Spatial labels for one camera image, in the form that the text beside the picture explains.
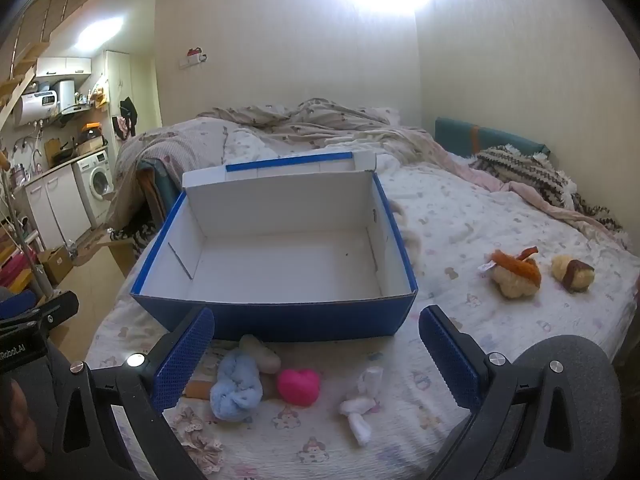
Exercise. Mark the striped knitted blanket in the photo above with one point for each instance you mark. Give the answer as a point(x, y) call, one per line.
point(530, 172)

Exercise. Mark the white kitchen base cabinet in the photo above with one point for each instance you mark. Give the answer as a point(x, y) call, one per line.
point(52, 205)

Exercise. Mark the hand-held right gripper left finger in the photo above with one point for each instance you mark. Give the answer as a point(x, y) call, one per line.
point(182, 362)

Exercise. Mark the wooden staircase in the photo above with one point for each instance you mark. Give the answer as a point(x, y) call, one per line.
point(15, 85)

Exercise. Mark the white water heater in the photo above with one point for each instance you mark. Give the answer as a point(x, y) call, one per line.
point(35, 107)

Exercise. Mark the white washing machine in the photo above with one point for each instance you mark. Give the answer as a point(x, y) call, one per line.
point(95, 180)

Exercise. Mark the cream plush toy brown stripe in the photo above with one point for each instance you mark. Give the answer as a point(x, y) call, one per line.
point(572, 272)

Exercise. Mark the tall white cupboard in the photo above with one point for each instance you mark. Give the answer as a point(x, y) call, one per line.
point(117, 90)

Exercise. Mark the white sock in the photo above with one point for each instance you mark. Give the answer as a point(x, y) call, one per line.
point(360, 405)

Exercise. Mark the light blue plush cloth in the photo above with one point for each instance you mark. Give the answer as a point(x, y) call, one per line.
point(235, 387)

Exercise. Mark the blue cardboard box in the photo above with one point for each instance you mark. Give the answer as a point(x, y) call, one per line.
point(280, 265)

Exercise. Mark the white wall cabinet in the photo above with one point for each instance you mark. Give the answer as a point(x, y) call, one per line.
point(62, 66)

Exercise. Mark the dark hanging clothes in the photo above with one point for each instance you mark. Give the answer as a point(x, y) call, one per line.
point(127, 112)

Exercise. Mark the pink heart plush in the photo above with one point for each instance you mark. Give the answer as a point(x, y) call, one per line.
point(299, 385)

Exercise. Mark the beige printed quilt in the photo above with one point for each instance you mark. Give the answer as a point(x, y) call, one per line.
point(310, 125)

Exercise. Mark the teal headboard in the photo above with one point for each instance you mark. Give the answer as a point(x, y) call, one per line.
point(500, 137)

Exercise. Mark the person's left hand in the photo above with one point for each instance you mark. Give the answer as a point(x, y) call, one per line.
point(12, 430)

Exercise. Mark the cream plush toy orange top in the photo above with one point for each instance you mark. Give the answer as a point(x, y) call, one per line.
point(515, 272)

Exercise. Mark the red and yellow rack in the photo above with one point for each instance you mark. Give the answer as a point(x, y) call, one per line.
point(15, 270)

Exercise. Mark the floral beige scrunchie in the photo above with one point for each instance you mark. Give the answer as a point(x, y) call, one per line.
point(197, 437)

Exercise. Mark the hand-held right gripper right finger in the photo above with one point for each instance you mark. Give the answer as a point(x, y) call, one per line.
point(450, 360)

